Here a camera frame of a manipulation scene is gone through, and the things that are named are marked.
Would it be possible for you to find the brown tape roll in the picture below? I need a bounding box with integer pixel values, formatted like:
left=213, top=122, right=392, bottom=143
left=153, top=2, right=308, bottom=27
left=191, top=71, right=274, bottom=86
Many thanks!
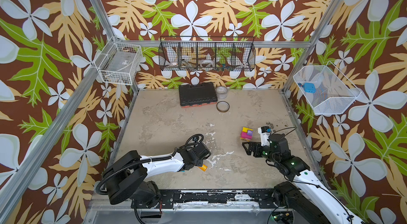
left=216, top=101, right=230, bottom=113

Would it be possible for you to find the white wire basket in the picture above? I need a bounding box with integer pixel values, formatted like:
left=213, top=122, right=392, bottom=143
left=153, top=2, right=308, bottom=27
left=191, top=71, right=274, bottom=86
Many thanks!
left=294, top=62, right=362, bottom=116
left=95, top=37, right=143, bottom=86

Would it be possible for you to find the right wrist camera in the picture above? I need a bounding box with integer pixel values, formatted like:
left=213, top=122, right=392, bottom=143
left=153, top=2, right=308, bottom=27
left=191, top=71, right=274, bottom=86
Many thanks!
left=258, top=126, right=271, bottom=146

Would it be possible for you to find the blue object in basket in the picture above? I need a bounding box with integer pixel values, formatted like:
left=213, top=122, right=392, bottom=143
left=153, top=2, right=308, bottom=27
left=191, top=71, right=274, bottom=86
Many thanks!
left=302, top=83, right=316, bottom=94

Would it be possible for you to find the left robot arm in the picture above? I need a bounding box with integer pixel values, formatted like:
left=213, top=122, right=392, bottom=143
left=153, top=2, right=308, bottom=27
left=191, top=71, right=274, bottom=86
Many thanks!
left=95, top=139, right=212, bottom=208

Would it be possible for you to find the magenta wood block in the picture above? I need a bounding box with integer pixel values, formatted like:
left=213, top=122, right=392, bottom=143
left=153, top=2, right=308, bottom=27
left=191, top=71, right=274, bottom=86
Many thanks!
left=241, top=132, right=252, bottom=141

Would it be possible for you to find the orange cylinder block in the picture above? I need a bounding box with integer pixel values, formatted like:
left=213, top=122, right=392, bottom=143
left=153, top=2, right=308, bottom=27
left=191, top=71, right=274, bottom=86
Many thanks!
left=199, top=164, right=207, bottom=172

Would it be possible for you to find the white tape roll in basket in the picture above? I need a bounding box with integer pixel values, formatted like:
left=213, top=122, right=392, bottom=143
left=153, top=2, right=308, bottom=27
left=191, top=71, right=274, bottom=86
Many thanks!
left=200, top=59, right=215, bottom=70

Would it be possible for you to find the white wire basket right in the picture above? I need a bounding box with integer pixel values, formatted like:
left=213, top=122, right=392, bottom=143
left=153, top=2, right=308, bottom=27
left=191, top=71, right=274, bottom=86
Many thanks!
left=294, top=62, right=362, bottom=116

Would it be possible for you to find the black wire basket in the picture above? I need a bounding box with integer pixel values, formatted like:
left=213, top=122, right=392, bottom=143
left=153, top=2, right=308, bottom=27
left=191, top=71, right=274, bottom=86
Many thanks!
left=158, top=36, right=256, bottom=71

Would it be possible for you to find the white wire basket left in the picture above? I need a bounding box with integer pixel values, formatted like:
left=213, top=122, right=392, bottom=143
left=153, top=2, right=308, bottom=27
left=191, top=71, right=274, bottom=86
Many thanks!
left=95, top=37, right=143, bottom=86

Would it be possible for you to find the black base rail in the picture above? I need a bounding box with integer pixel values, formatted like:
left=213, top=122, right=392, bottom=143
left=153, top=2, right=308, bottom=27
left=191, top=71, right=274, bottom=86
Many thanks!
left=131, top=189, right=287, bottom=210

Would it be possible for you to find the black tool case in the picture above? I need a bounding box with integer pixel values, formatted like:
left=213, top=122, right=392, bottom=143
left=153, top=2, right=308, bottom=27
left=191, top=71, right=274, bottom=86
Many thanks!
left=178, top=83, right=218, bottom=107

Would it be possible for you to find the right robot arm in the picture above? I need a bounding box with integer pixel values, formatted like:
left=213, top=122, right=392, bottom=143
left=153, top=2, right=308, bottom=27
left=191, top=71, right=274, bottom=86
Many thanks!
left=242, top=130, right=365, bottom=224

